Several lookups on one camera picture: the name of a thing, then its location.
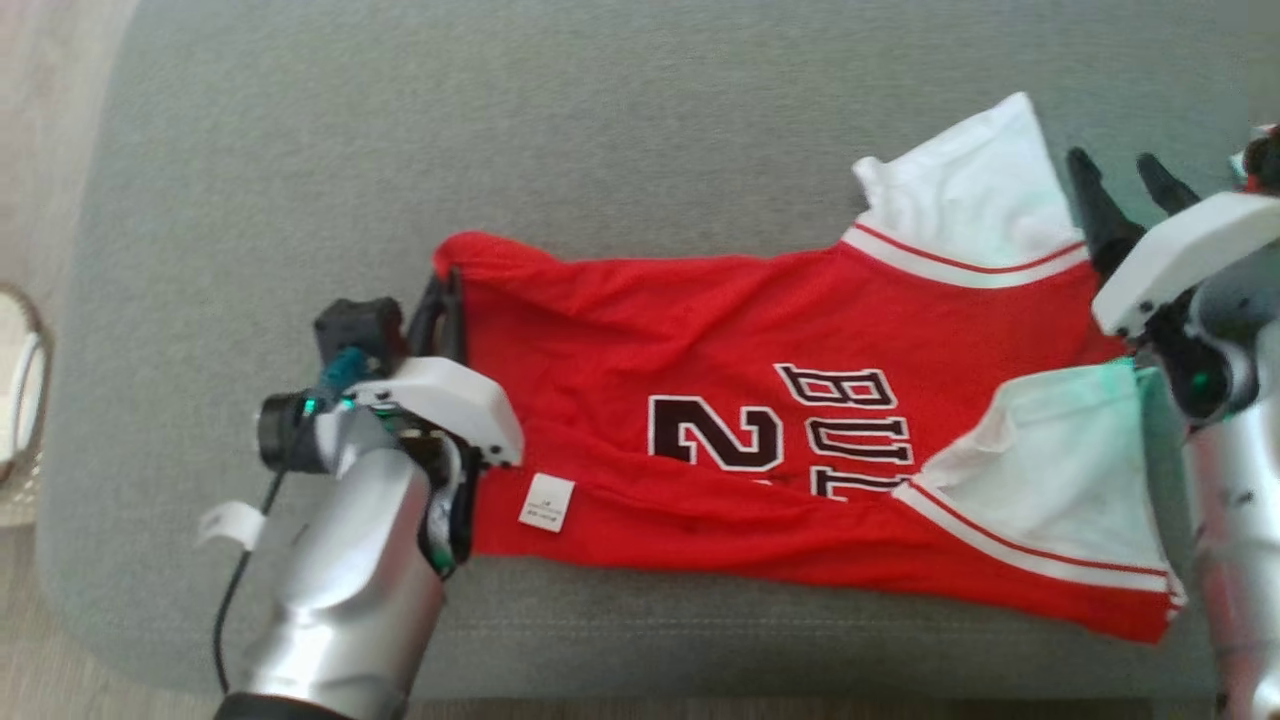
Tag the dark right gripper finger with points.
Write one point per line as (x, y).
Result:
(1165, 190)
(1108, 225)

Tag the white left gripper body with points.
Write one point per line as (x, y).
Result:
(450, 405)

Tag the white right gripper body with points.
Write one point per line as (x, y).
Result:
(1180, 250)

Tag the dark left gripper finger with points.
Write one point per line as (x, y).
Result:
(456, 325)
(427, 320)

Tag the red basketball jersey white sleeves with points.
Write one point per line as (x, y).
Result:
(700, 350)

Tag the grey sofa seat cushion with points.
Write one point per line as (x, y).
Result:
(400, 150)

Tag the woven laundry basket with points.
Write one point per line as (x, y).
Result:
(20, 400)

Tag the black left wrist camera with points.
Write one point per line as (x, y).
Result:
(358, 325)

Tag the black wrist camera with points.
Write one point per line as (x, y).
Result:
(358, 325)
(1265, 165)

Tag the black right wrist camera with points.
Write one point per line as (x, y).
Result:
(1265, 165)

